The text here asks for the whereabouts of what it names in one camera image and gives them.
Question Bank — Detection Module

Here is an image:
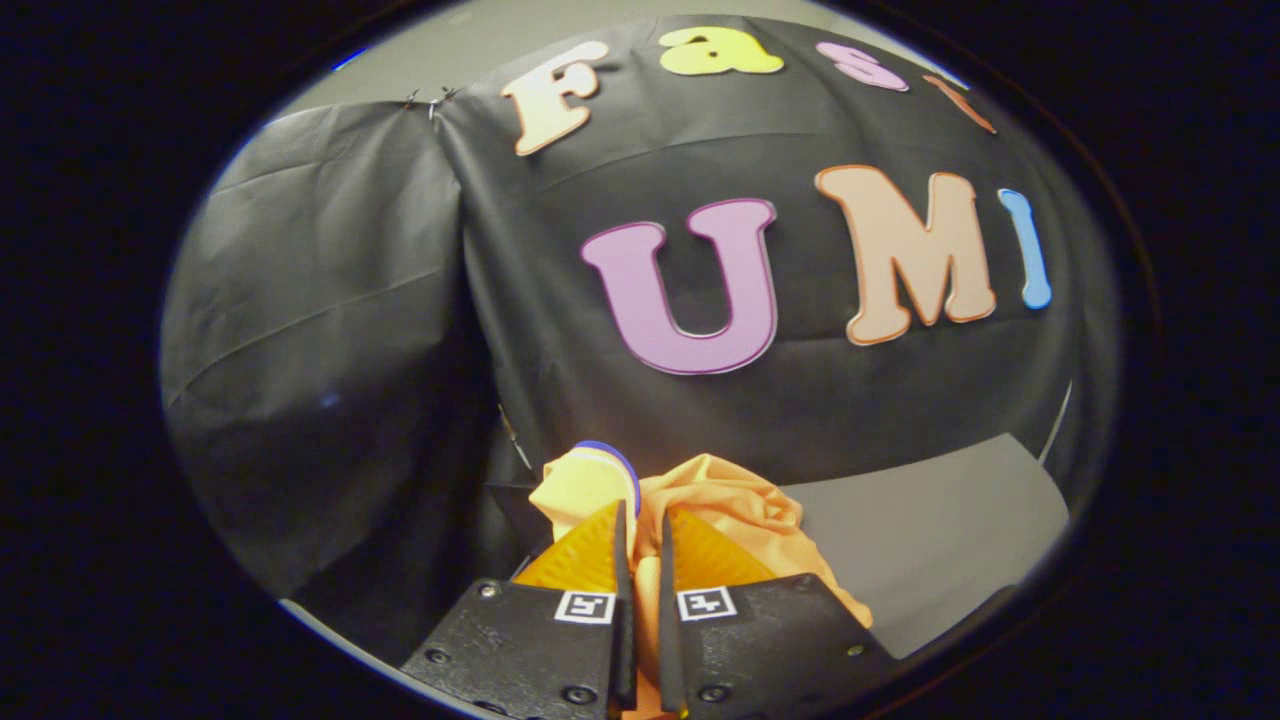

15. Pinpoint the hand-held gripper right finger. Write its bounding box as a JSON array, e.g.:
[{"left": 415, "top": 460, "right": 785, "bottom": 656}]
[{"left": 657, "top": 506, "right": 898, "bottom": 720}]

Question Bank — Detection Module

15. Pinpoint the orange garment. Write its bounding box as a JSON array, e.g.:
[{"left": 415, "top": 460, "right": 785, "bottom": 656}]
[{"left": 528, "top": 440, "right": 873, "bottom": 720}]

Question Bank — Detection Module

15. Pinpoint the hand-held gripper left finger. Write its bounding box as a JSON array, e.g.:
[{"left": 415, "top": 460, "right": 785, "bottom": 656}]
[{"left": 400, "top": 498, "right": 639, "bottom": 720}]

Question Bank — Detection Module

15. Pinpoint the beige cabinet with dark frame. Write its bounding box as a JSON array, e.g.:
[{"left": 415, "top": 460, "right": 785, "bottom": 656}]
[{"left": 778, "top": 432, "right": 1073, "bottom": 661}]

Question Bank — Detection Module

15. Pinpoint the black backdrop cloth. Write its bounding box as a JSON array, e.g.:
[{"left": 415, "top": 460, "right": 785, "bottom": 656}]
[{"left": 160, "top": 15, "right": 1116, "bottom": 666}]

